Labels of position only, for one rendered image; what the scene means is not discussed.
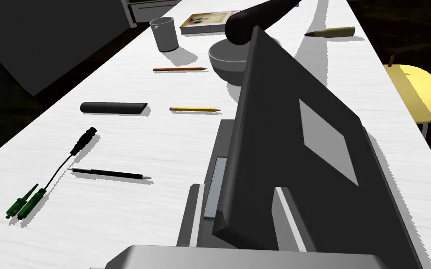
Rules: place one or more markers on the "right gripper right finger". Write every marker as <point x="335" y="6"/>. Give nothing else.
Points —
<point x="289" y="224"/>

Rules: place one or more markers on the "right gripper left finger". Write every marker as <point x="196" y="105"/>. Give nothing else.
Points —
<point x="190" y="216"/>

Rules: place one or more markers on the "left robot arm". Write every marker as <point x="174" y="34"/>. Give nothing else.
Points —
<point x="249" y="20"/>

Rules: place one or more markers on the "white table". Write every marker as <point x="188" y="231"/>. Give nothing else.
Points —
<point x="125" y="228"/>

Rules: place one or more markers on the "dark grey open laptop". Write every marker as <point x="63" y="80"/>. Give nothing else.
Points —
<point x="283" y="149"/>

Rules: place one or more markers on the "black pen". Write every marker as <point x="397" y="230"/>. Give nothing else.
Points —
<point x="110" y="173"/>

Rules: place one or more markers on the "yellow pencil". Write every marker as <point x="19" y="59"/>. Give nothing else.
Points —
<point x="195" y="109"/>

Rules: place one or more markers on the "black cylinder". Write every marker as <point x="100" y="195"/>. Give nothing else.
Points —
<point x="112" y="108"/>

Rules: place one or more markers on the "orange pencil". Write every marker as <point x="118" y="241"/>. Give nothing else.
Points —
<point x="178" y="69"/>

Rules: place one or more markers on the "grey bowl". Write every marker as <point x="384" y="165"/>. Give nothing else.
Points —
<point x="227" y="61"/>

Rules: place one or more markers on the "grey mug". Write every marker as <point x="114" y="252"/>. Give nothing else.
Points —
<point x="165" y="35"/>

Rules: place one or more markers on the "yellow chair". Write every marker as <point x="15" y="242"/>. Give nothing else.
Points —
<point x="421" y="89"/>

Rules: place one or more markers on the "book with pale cover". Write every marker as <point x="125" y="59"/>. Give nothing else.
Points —
<point x="206" y="21"/>

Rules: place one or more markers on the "olive green cartridge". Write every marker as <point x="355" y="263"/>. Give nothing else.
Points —
<point x="333" y="32"/>

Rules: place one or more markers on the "white drawer cabinet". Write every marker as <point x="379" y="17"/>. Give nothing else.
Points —
<point x="152" y="9"/>

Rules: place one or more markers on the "dark grey cabinet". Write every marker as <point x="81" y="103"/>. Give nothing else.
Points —
<point x="43" y="33"/>

